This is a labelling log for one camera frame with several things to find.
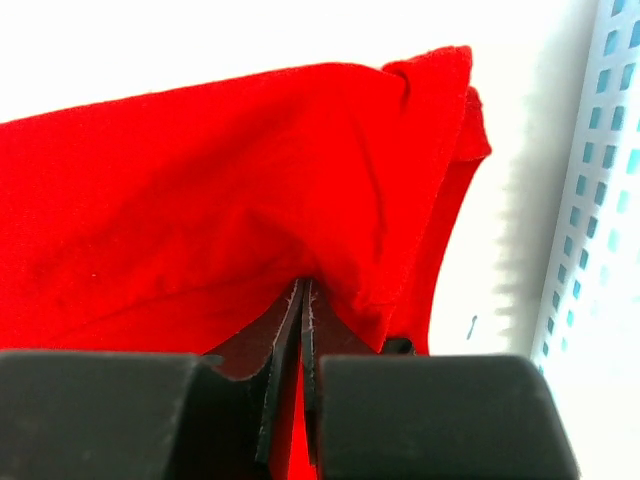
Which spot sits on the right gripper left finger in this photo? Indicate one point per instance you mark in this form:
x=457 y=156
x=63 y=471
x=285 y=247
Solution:
x=226 y=414

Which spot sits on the blue t shirt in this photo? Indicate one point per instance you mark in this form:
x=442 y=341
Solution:
x=620 y=64

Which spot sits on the red t shirt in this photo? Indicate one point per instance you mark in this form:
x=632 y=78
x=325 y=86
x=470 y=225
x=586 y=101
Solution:
x=167 y=222

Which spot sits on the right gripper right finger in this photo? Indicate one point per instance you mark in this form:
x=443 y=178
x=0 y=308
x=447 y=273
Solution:
x=395 y=414

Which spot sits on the white plastic basket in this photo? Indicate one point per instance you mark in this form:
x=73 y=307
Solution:
x=589 y=311

